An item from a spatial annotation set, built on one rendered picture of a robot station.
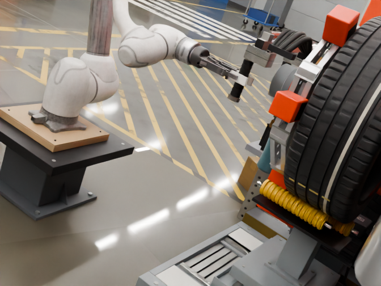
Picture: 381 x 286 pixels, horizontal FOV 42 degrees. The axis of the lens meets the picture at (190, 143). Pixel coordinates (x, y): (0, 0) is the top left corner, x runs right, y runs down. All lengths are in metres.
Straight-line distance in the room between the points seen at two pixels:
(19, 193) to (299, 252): 1.16
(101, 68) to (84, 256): 0.78
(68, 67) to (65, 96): 0.12
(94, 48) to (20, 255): 0.90
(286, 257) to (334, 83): 0.73
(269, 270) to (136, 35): 0.96
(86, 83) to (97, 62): 0.15
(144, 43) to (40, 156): 0.58
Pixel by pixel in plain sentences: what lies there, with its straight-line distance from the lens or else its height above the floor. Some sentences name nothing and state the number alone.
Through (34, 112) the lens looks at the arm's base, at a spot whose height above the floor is 0.35.
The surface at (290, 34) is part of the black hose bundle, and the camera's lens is 1.66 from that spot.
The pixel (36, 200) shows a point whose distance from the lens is 2.16.
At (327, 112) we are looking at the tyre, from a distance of 1.45.
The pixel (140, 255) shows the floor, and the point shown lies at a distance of 2.08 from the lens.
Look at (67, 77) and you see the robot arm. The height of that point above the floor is 0.55.
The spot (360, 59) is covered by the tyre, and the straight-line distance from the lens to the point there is 1.49.
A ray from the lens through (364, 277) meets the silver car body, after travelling 0.91.
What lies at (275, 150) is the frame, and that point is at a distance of 1.66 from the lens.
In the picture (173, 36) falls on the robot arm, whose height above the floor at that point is 0.86.
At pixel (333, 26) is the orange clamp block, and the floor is 1.10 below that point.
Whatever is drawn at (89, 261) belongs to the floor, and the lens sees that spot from 1.96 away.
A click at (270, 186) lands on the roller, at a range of 1.76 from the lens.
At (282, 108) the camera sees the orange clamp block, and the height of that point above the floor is 0.85.
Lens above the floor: 1.16
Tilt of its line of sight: 20 degrees down
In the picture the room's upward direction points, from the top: 21 degrees clockwise
